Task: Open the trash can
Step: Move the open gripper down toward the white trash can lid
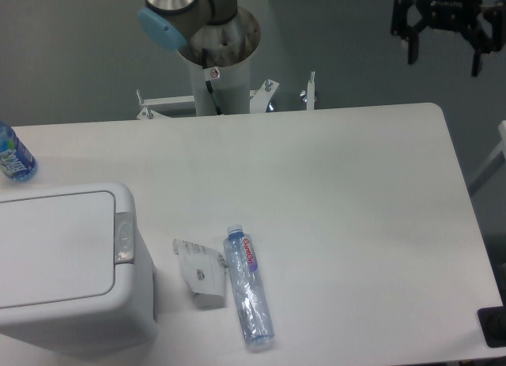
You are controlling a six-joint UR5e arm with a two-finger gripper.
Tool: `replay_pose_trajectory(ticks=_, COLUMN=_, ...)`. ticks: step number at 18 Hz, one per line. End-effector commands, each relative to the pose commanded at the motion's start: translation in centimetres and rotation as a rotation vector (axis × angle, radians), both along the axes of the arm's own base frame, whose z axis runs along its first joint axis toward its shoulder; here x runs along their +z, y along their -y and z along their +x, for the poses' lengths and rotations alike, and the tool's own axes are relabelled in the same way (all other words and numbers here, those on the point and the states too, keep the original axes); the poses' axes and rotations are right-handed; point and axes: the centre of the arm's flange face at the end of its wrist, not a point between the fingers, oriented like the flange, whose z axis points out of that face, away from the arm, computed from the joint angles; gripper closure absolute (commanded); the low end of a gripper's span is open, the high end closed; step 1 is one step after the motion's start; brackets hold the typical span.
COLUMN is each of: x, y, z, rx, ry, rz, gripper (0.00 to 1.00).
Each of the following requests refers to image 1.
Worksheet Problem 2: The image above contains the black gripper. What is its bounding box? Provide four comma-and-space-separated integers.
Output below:
391, 0, 505, 77

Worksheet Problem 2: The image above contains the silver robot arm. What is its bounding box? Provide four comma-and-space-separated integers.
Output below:
138, 0, 505, 77

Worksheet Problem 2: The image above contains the white plastic trash can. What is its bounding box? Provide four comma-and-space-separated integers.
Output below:
1, 182, 158, 354

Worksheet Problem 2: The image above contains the white trash can lid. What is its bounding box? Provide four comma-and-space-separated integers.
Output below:
1, 191, 115, 308

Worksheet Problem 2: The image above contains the clear empty water bottle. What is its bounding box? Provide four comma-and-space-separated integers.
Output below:
223, 225, 274, 351

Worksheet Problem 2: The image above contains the white crumpled paper carton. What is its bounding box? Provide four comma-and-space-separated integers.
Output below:
173, 239, 226, 310

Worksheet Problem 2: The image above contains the grey lid push button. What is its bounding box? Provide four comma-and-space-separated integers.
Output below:
114, 212, 135, 265

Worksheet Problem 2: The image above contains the blue labelled water bottle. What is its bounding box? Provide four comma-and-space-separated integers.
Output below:
1, 122, 38, 182

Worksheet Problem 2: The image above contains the white frame at right edge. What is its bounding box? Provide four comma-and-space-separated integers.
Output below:
467, 120, 505, 196

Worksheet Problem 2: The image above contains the white pedestal base frame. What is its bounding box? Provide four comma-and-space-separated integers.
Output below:
136, 70, 317, 120

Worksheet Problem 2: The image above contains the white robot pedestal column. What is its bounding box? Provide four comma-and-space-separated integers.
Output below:
176, 7, 262, 116

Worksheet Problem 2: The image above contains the black pedestal cable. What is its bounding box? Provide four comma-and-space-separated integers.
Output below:
201, 47, 222, 116

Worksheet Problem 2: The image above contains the black table clamp mount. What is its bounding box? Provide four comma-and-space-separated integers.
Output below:
478, 306, 505, 349

